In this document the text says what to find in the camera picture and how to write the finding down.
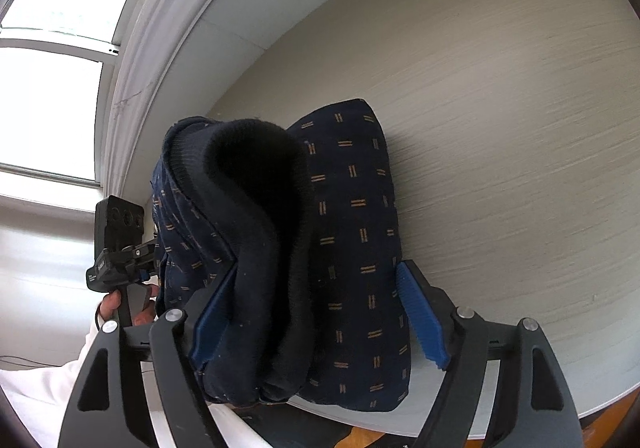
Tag white sliding window frame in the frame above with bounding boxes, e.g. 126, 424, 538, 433
1, 0, 210, 212

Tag person's left hand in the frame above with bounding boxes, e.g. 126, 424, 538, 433
96, 284, 158, 329

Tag thin black cable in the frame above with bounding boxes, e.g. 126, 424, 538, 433
0, 354, 61, 370

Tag navy patterned pants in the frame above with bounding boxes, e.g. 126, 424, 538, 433
151, 99, 411, 412

